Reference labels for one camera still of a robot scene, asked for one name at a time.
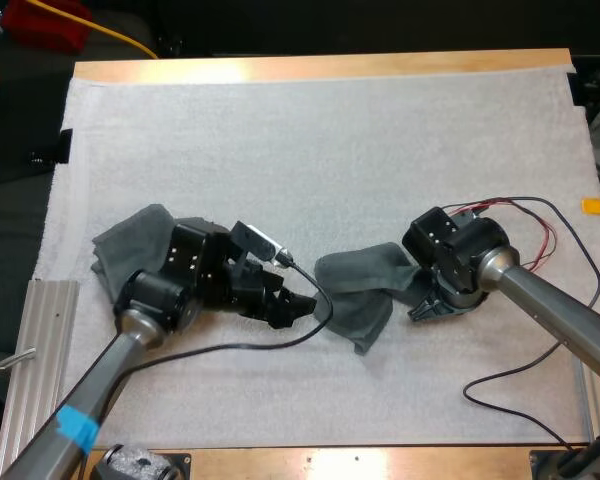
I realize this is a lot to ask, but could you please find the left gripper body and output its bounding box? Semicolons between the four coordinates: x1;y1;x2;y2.
223;258;287;322

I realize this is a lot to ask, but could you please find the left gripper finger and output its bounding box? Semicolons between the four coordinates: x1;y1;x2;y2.
268;308;302;331
278;288;318;315

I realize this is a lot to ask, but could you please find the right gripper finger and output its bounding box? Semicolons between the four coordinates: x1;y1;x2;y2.
406;293;445;323

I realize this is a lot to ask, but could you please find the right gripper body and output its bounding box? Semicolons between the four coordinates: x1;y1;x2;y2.
419;264;490;317

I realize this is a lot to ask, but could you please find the grey-green towel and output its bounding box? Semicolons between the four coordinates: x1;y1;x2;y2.
90;203;216;306
313;241;431;357

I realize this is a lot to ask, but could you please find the dark table clip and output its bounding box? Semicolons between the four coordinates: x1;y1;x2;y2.
565;71;589;108
28;128;74;166

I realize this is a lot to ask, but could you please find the metal clamp lever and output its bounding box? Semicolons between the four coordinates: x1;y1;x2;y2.
0;347;38;373

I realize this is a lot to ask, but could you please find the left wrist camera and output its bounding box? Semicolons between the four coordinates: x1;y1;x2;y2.
243;224;295;270

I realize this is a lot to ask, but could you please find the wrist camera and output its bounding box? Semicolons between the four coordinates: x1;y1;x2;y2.
452;207;487;224
243;224;295;270

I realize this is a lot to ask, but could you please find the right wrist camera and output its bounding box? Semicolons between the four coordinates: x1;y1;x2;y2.
452;207;487;224

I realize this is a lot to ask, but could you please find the thin black right cable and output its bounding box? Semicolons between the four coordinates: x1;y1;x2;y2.
442;195;600;451

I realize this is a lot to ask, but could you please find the ribbed aluminium rail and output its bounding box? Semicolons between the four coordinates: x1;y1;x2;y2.
0;279;81;479
577;357;600;444

